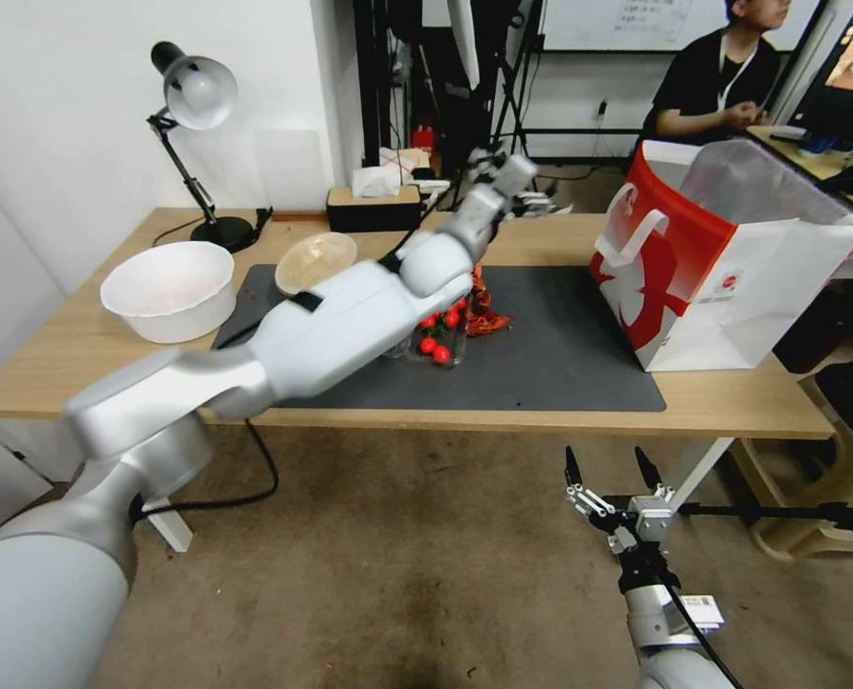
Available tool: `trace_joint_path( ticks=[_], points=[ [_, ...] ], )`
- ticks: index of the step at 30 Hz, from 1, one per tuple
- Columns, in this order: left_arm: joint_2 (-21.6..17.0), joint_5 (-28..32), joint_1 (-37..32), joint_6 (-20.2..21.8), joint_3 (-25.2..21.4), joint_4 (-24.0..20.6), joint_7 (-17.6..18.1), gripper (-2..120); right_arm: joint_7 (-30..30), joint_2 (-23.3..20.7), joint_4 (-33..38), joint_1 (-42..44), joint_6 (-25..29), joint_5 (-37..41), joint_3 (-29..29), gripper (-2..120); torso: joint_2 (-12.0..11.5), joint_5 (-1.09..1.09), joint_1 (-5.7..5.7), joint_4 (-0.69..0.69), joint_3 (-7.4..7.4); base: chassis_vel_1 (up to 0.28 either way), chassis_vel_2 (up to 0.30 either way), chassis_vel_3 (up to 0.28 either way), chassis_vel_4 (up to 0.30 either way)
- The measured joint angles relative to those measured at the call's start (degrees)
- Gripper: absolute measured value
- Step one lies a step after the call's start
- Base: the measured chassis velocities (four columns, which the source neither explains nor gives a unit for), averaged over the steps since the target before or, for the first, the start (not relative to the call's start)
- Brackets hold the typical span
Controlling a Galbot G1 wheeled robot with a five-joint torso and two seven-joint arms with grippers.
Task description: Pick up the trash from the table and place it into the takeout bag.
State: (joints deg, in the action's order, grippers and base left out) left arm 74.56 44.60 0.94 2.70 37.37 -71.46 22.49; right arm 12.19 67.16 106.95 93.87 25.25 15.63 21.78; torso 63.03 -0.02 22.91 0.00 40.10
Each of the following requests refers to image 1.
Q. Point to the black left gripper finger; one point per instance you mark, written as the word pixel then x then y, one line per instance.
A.
pixel 543 197
pixel 543 210

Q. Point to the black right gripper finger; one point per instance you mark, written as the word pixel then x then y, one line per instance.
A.
pixel 577 488
pixel 650 475

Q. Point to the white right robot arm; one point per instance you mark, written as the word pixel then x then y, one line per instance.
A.
pixel 659 631

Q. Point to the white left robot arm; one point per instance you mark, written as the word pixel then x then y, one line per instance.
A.
pixel 340 323

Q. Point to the cardboard box with red tape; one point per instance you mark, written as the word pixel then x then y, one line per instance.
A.
pixel 406 159

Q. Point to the black tissue box wooden lid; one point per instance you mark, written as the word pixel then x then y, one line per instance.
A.
pixel 368 213

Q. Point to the red white delivery bag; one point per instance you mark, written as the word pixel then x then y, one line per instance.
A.
pixel 706 323

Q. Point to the clear takeout box with tomatoes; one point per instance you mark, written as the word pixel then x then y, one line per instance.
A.
pixel 437 353

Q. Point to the white disposable bowl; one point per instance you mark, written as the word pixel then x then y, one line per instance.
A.
pixel 175 316

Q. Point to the red crayfish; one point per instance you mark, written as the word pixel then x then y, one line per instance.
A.
pixel 485 323

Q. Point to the dark grey table mat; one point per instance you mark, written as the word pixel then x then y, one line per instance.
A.
pixel 541 359

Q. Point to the beige plastic stool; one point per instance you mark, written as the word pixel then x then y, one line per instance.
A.
pixel 792 495

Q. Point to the white tissue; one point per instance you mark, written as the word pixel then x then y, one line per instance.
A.
pixel 376 179

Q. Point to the black metal shelf rack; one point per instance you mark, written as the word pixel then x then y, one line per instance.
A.
pixel 397 72

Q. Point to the person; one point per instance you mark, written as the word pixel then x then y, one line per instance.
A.
pixel 706 79

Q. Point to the translucent plastic bowl lid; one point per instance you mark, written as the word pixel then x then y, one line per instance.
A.
pixel 312 258

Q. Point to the wooden desk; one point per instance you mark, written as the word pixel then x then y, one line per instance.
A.
pixel 821 161

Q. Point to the black desk lamp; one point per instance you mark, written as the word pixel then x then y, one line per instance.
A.
pixel 200 90

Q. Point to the wooden table white legs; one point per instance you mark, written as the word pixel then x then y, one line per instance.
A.
pixel 74 373

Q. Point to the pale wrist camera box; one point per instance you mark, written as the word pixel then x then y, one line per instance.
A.
pixel 652 520

